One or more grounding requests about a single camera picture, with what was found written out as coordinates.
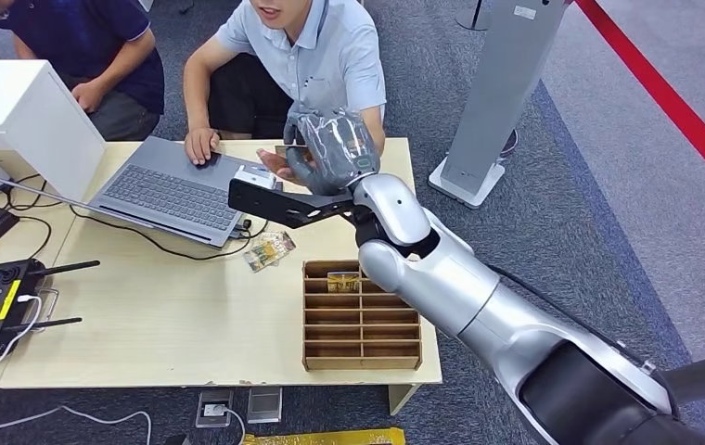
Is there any person's left hand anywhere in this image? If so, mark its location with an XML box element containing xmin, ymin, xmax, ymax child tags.
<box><xmin>256</xmin><ymin>148</ymin><xmax>304</xmax><ymax>184</ymax></box>

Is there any person's hand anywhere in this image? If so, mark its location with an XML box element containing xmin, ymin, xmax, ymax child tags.
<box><xmin>70</xmin><ymin>80</ymin><xmax>107</xmax><ymax>115</ymax></box>

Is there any person's right hand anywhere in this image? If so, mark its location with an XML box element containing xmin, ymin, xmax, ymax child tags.
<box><xmin>183</xmin><ymin>126</ymin><xmax>223</xmax><ymax>168</ymax></box>

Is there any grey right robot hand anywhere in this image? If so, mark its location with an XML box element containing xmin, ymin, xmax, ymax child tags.
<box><xmin>283</xmin><ymin>107</ymin><xmax>382</xmax><ymax>197</ymax></box>

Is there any person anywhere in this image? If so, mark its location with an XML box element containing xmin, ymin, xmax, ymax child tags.
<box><xmin>0</xmin><ymin>0</ymin><xmax>166</xmax><ymax>143</ymax></box>
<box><xmin>182</xmin><ymin>0</ymin><xmax>388</xmax><ymax>184</ymax></box>

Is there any autumn tree photo card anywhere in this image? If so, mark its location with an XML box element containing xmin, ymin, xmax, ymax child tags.
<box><xmin>242</xmin><ymin>237</ymin><xmax>288</xmax><ymax>273</ymax></box>
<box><xmin>259</xmin><ymin>230</ymin><xmax>297</xmax><ymax>256</ymax></box>
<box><xmin>327</xmin><ymin>271</ymin><xmax>362</xmax><ymax>294</ymax></box>

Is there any wooden slotted card organizer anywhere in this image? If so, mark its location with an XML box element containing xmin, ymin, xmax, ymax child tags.
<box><xmin>301</xmin><ymin>259</ymin><xmax>424</xmax><ymax>372</ymax></box>

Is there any grey laptop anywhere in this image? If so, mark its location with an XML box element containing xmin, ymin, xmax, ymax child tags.
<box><xmin>0</xmin><ymin>135</ymin><xmax>266</xmax><ymax>249</ymax></box>

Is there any white box cabinet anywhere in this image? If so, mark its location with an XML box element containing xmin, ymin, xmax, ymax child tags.
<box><xmin>0</xmin><ymin>58</ymin><xmax>108</xmax><ymax>203</ymax></box>

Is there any grey pillar stand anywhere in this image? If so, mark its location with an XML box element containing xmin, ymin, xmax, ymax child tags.
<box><xmin>428</xmin><ymin>0</ymin><xmax>570</xmax><ymax>210</ymax></box>

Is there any black pole stand base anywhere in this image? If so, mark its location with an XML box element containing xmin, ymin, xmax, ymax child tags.
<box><xmin>455</xmin><ymin>0</ymin><xmax>493</xmax><ymax>32</ymax></box>

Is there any silver floor socket box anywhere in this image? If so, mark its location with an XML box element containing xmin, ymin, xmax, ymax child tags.
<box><xmin>195</xmin><ymin>388</ymin><xmax>235</xmax><ymax>430</ymax></box>
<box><xmin>246</xmin><ymin>387</ymin><xmax>284</xmax><ymax>426</ymax></box>

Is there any beige table leg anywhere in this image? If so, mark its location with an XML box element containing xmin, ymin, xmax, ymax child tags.
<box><xmin>386</xmin><ymin>383</ymin><xmax>422</xmax><ymax>417</ymax></box>

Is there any yellow foil strip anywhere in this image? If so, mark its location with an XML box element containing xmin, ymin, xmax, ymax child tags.
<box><xmin>240</xmin><ymin>426</ymin><xmax>408</xmax><ymax>445</ymax></box>

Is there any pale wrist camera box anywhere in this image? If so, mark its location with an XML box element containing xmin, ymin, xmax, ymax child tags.
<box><xmin>233</xmin><ymin>165</ymin><xmax>278</xmax><ymax>192</ymax></box>

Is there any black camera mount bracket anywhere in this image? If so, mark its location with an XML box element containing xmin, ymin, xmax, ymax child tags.
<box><xmin>226</xmin><ymin>177</ymin><xmax>355</xmax><ymax>230</ymax></box>

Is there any black hub cable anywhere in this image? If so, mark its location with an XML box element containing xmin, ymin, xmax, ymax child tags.
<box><xmin>68</xmin><ymin>205</ymin><xmax>272</xmax><ymax>263</ymax></box>

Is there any thin black cable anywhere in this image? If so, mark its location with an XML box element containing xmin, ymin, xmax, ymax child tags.
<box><xmin>0</xmin><ymin>173</ymin><xmax>54</xmax><ymax>261</ymax></box>

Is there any white controller cable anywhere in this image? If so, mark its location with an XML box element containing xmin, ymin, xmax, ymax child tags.
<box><xmin>0</xmin><ymin>294</ymin><xmax>44</xmax><ymax>371</ymax></box>

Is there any white plug cable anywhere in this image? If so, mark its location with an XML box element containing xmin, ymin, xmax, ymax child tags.
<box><xmin>203</xmin><ymin>403</ymin><xmax>249</xmax><ymax>445</ymax></box>

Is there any white floor cable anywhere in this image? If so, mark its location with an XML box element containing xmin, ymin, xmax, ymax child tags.
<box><xmin>0</xmin><ymin>404</ymin><xmax>153</xmax><ymax>445</ymax></box>

